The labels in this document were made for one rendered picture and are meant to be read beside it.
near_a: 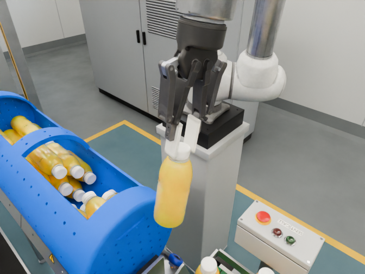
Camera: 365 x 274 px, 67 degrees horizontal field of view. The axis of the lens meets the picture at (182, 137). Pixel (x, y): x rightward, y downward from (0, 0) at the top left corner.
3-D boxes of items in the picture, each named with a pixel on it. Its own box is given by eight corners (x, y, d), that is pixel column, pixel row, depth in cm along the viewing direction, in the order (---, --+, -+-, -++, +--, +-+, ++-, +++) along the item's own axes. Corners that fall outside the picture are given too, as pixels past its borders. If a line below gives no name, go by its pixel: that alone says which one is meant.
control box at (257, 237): (251, 220, 87) (256, 198, 81) (314, 260, 76) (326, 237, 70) (233, 241, 81) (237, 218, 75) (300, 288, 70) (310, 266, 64)
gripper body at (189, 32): (206, 16, 47) (196, 70, 51) (166, 12, 41) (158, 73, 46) (240, 25, 42) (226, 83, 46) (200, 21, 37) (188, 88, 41)
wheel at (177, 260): (168, 251, 80) (165, 257, 80) (180, 261, 78) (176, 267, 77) (175, 251, 84) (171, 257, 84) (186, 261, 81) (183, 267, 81)
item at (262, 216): (260, 211, 78) (260, 208, 77) (272, 217, 76) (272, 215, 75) (253, 218, 76) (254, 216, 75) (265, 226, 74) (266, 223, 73)
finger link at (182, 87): (203, 62, 43) (196, 60, 42) (181, 127, 47) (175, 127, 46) (187, 55, 45) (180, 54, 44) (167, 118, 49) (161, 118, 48)
